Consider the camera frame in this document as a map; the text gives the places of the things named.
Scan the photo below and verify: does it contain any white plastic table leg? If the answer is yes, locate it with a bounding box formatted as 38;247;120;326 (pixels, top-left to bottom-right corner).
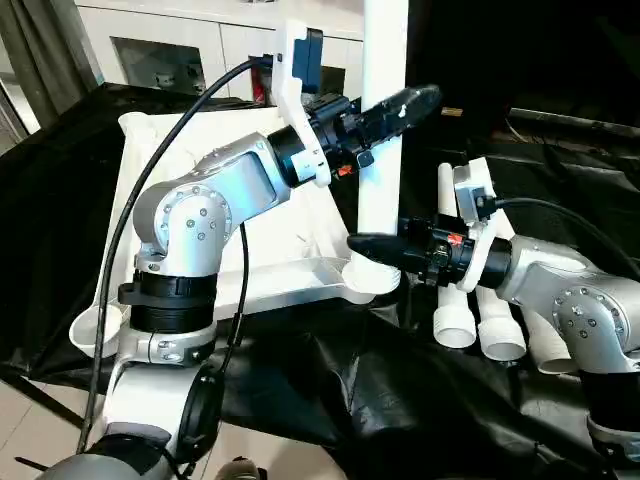
525;310;583;376
432;163;479;349
478;285;527;363
345;0;411;297

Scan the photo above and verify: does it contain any white table top frame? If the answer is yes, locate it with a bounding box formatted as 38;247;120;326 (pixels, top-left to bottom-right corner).
68;110;403;359

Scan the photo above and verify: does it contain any white glass-door cabinet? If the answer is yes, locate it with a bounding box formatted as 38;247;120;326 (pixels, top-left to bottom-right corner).
78;0;366;106

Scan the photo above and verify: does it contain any black work mat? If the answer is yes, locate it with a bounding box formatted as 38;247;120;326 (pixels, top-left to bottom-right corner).
0;82;640;479

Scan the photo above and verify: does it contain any grey curtain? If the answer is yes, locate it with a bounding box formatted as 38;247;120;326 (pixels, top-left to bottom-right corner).
0;0;103;136

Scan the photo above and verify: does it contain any black metal rail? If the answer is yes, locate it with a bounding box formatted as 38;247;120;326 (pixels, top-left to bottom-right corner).
508;107;640;138

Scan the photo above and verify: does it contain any black metal stand frame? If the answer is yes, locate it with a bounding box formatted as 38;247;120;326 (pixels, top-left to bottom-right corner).
0;362;93;433

